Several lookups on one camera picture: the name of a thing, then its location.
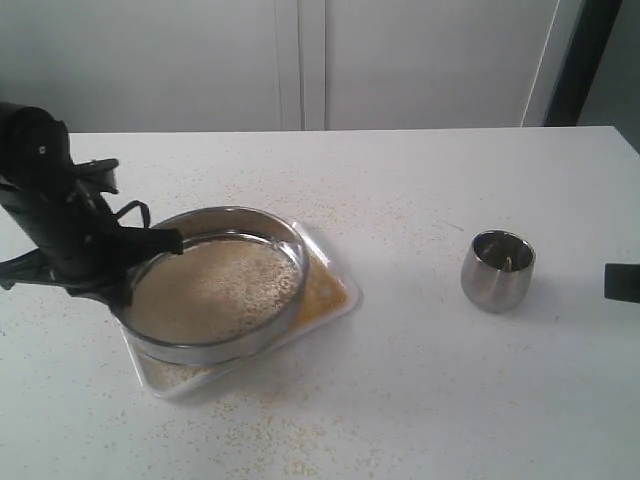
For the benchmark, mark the stainless steel cup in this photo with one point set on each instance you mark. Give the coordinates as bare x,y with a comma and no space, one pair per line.
497,270

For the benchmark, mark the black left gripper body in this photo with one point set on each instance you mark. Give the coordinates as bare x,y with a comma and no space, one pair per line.
77,240

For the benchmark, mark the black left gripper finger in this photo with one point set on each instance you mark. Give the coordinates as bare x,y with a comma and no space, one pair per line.
142,244
116,288

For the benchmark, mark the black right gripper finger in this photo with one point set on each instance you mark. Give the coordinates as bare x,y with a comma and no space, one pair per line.
622,282

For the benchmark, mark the white plastic tray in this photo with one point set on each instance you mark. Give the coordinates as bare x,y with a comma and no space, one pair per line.
330,294

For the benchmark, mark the yellow grain mixture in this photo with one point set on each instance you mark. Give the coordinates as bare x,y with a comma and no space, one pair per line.
213,292

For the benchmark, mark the round stainless steel sieve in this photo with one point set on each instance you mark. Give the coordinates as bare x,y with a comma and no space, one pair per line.
205,227

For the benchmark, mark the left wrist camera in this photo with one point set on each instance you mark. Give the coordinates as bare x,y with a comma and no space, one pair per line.
98,174

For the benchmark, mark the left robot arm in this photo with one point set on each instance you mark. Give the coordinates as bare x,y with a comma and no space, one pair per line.
35,156

